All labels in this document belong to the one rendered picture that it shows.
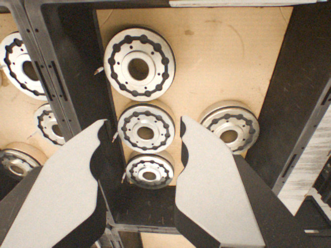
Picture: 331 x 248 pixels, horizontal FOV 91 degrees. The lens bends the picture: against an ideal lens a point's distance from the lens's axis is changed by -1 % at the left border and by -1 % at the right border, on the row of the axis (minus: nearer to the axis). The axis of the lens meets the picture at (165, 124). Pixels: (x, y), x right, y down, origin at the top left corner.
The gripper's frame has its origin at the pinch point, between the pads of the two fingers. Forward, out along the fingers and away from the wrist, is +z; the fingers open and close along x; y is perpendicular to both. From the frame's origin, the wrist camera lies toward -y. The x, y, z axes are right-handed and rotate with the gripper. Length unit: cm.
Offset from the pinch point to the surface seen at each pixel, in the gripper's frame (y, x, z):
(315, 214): 132, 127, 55
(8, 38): -4.2, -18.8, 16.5
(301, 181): 42, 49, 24
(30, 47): -3.8, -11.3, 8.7
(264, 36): -3.6, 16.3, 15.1
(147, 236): 59, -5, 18
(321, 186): 79, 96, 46
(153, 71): 0.3, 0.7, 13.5
